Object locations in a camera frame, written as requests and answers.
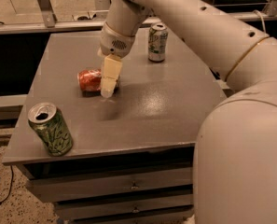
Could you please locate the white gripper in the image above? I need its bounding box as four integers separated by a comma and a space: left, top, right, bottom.
100, 22, 136, 98

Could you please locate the metal frame rail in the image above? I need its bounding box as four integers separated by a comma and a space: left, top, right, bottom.
0, 0, 277, 33

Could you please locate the grey drawer cabinet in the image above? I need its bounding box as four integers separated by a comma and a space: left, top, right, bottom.
3, 30, 225, 224

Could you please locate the white green soda can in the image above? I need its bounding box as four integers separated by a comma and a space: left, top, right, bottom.
148, 22, 168, 63

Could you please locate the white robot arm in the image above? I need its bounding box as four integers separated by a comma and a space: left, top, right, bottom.
101, 0, 277, 224

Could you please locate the red coke can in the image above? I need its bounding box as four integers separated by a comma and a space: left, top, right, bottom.
77, 68, 103, 92

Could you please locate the white cable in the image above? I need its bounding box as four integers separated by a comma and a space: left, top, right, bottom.
253, 9, 267, 34

